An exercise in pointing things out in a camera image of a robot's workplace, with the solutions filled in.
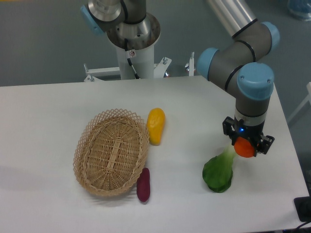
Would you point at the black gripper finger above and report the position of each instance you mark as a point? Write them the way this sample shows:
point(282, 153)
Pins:
point(229, 130)
point(263, 144)

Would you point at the yellow mango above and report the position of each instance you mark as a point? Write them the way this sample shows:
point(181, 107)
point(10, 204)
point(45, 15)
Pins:
point(155, 124)

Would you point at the green leafy vegetable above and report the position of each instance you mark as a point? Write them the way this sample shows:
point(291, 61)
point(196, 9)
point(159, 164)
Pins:
point(218, 171)

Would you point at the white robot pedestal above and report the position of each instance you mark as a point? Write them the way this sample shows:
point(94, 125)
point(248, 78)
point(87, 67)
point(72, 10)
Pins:
point(135, 47)

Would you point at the woven wicker basket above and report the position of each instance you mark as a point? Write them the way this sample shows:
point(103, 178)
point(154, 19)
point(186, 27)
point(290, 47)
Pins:
point(111, 153)

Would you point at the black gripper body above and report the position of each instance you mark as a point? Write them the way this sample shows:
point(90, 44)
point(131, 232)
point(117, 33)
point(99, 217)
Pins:
point(251, 133)

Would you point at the purple sweet potato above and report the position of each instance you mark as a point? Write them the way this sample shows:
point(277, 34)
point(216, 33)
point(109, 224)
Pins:
point(143, 185)

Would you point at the white frame at right edge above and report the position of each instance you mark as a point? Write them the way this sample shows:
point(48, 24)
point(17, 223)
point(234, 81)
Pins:
point(293, 117)

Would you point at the blue object in background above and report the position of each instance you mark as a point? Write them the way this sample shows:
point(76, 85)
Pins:
point(300, 9)

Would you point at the black device at table edge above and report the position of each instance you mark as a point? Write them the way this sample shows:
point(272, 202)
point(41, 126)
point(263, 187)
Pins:
point(303, 208)

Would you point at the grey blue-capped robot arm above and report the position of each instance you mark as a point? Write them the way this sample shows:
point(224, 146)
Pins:
point(237, 70)

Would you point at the orange fruit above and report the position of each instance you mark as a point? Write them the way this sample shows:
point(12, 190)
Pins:
point(243, 148)

